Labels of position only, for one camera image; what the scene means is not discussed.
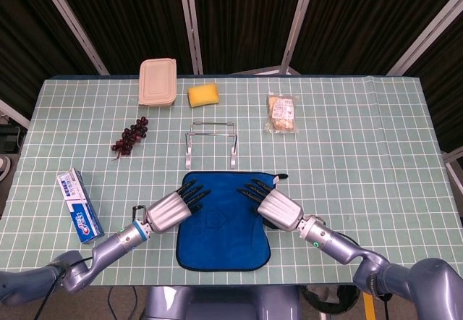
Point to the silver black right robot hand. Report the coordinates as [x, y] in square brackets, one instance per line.
[280, 211]

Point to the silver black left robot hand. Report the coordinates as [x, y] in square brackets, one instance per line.
[168, 211]

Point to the blue microfibre cloth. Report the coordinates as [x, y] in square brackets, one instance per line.
[224, 240]

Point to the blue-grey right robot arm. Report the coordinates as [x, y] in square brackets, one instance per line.
[347, 247]

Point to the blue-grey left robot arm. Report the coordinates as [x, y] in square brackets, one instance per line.
[112, 244]

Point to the green checkered tablecloth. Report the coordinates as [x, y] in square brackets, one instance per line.
[325, 153]

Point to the dark red grape bunch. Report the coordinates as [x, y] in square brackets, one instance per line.
[130, 135]

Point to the blue white toothpaste box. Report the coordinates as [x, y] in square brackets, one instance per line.
[81, 211]

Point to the clear packaged snack bag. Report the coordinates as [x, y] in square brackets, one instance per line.
[283, 113]

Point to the blue-grey robot torso base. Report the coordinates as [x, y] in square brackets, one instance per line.
[217, 305]

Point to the black waste bin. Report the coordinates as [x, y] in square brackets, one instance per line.
[340, 300]

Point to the yellow sponge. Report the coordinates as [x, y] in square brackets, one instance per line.
[203, 95]

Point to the beige lidded lunch box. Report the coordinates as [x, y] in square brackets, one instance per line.
[157, 81]

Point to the yellow floor tape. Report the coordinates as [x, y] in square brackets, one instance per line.
[368, 309]

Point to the white round object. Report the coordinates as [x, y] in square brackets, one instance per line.
[4, 168]

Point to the black box device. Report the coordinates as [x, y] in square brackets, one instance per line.
[9, 140]

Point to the white aluminium frame post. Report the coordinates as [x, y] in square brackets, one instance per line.
[423, 43]
[454, 168]
[299, 23]
[191, 23]
[14, 115]
[72, 23]

